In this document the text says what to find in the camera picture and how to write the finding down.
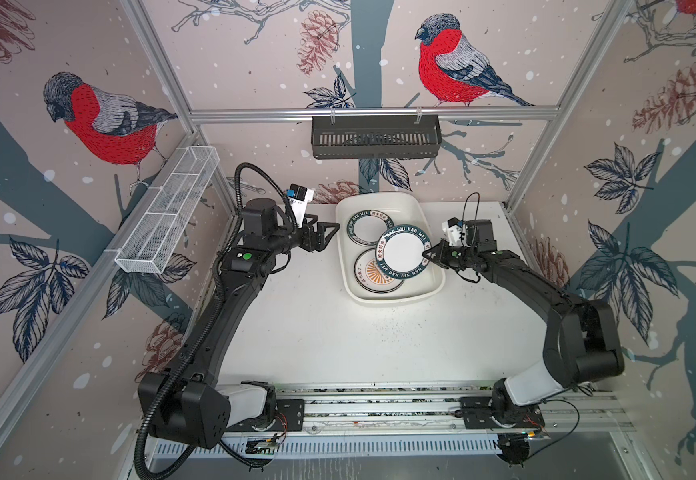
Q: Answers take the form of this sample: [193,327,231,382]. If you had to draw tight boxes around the green rim hao wei plate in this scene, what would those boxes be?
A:
[346,209,395,247]

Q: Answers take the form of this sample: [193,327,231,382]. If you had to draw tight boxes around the orange sunburst plate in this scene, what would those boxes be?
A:
[354,249,404,294]

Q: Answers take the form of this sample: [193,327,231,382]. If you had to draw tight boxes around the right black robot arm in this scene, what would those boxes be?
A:
[423,217,625,426]

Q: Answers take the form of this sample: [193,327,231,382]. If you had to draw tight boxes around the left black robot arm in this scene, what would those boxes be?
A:
[133,198,340,479]

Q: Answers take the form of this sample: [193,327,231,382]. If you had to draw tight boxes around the white plastic bin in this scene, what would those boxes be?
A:
[336,192,445,306]

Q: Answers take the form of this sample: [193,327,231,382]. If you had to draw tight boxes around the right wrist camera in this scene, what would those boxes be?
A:
[442,217,467,248]

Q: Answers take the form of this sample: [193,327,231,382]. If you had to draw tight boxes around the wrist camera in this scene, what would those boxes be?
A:
[286,184,315,228]
[442,217,467,248]

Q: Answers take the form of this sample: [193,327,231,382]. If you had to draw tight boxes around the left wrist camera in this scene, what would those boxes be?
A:
[286,184,315,228]

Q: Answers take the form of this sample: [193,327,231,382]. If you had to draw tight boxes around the black wire wall shelf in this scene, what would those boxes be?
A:
[311,115,442,160]

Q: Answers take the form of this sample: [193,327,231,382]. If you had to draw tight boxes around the white mesh wall basket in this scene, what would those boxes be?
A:
[115,146,219,274]

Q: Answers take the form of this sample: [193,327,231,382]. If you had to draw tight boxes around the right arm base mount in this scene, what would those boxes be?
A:
[454,396,545,430]

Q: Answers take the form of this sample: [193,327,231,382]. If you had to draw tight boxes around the aluminium mounting rail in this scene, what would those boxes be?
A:
[276,382,635,437]

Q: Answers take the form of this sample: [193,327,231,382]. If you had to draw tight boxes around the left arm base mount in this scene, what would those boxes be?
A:
[226,399,305,433]

